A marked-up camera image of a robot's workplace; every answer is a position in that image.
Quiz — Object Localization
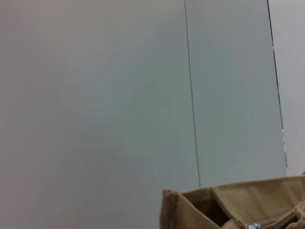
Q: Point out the khaki canvas food bag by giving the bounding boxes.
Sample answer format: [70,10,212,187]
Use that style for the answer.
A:
[159,173,305,229]

